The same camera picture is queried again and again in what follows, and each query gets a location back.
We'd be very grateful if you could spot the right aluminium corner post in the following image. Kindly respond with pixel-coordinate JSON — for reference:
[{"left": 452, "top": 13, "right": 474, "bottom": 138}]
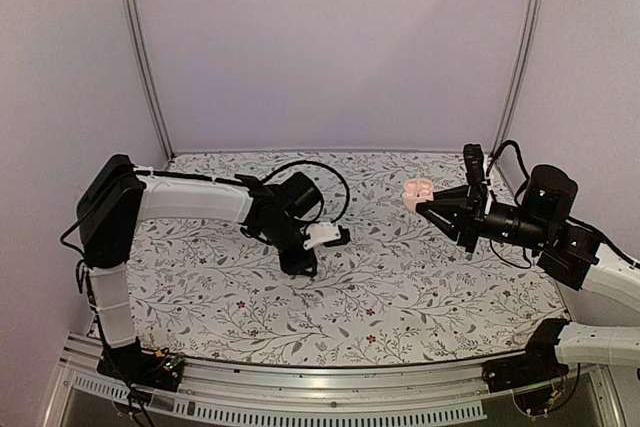
[{"left": 492, "top": 0, "right": 543, "bottom": 151}]

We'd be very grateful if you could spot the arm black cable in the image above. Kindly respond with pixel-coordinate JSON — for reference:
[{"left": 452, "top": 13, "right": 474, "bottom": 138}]
[
  {"left": 262, "top": 159, "right": 351, "bottom": 228},
  {"left": 487, "top": 139, "right": 531, "bottom": 198}
]

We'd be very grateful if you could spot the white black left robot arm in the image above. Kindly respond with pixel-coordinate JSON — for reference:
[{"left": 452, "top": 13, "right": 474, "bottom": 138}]
[{"left": 70, "top": 154, "right": 321, "bottom": 381}]

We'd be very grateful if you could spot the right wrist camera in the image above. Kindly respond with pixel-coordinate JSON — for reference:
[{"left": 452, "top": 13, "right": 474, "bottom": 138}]
[{"left": 463, "top": 143, "right": 488, "bottom": 194}]

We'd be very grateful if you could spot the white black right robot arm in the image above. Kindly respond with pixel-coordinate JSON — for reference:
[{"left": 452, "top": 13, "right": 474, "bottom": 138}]
[{"left": 403, "top": 164, "right": 639, "bottom": 383}]

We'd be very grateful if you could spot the pink earbuds charging case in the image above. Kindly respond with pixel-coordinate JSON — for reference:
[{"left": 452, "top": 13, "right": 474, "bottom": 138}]
[{"left": 402, "top": 179, "right": 434, "bottom": 211}]

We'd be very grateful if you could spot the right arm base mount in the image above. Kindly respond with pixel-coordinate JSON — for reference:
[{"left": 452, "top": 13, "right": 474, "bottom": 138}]
[{"left": 482, "top": 318, "right": 581, "bottom": 419}]

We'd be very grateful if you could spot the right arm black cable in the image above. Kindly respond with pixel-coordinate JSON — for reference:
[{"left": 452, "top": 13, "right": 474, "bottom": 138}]
[{"left": 487, "top": 139, "right": 531, "bottom": 198}]

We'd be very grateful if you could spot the left aluminium corner post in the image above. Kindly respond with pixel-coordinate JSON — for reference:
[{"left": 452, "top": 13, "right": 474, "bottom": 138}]
[{"left": 122, "top": 0, "right": 175, "bottom": 161}]

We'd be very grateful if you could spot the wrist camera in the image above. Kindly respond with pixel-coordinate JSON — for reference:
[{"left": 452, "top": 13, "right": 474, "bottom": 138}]
[
  {"left": 303, "top": 222, "right": 351, "bottom": 250},
  {"left": 463, "top": 143, "right": 488, "bottom": 194}
]

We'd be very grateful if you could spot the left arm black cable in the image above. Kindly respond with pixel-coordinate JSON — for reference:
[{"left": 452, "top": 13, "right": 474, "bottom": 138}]
[{"left": 262, "top": 159, "right": 351, "bottom": 228}]

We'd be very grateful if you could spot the aluminium front rail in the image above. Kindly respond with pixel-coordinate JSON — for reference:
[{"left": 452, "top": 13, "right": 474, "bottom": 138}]
[{"left": 41, "top": 334, "right": 631, "bottom": 426}]

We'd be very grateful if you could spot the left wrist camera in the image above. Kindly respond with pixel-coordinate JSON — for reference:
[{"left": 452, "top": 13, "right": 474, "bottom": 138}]
[{"left": 303, "top": 222, "right": 351, "bottom": 250}]

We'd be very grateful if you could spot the aluminium corner post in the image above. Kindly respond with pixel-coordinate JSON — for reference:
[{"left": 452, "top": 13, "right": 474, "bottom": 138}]
[
  {"left": 122, "top": 0, "right": 175, "bottom": 161},
  {"left": 492, "top": 0, "right": 543, "bottom": 151}
]

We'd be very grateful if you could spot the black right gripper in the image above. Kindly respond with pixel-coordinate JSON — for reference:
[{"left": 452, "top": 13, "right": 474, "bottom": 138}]
[{"left": 417, "top": 184, "right": 552, "bottom": 253}]

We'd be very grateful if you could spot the floral patterned table mat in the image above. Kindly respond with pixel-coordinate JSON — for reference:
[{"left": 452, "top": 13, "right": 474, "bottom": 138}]
[{"left": 126, "top": 152, "right": 567, "bottom": 367}]

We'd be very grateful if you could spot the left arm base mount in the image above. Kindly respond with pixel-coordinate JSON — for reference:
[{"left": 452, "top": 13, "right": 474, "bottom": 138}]
[{"left": 97, "top": 341, "right": 185, "bottom": 392}]

